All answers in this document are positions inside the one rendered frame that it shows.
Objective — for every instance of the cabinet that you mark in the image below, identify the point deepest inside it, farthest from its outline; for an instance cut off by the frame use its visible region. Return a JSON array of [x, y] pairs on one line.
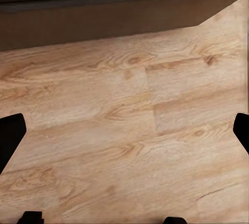
[[33, 23]]

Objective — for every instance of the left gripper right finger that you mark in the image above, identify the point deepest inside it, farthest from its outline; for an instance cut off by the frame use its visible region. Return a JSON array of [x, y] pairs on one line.
[[241, 129]]

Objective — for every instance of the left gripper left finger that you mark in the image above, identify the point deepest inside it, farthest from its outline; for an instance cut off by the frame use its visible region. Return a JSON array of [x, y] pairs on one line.
[[12, 130]]

